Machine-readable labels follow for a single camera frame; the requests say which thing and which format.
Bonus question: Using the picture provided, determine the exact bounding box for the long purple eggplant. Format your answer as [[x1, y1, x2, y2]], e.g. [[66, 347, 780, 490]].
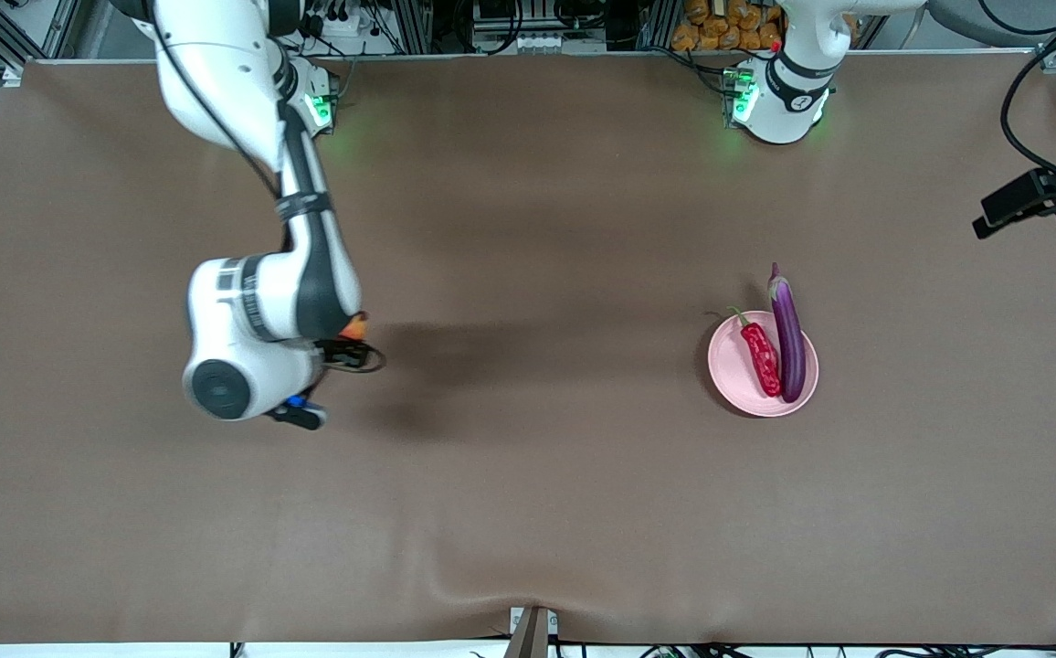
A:
[[768, 263, 808, 404]]

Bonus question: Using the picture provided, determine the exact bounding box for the white power strip with plugs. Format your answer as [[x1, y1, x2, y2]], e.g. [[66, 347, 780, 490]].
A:
[[300, 0, 378, 37]]

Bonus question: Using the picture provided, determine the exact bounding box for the grey round chair seat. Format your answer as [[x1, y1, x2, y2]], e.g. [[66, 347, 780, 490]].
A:
[[925, 0, 1056, 47]]

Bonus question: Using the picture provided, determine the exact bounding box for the brown table cloth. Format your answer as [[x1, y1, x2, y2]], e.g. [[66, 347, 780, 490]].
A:
[[0, 50, 1056, 645]]

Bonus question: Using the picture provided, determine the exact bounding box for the pink round plate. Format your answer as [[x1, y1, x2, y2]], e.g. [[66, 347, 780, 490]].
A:
[[707, 311, 820, 419]]

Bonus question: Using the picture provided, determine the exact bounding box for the bag of orange fruits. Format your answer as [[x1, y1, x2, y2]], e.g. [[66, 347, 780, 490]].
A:
[[671, 0, 785, 52]]

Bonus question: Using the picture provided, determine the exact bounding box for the red chili pepper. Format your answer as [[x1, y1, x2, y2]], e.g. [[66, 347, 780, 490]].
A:
[[729, 307, 783, 398]]

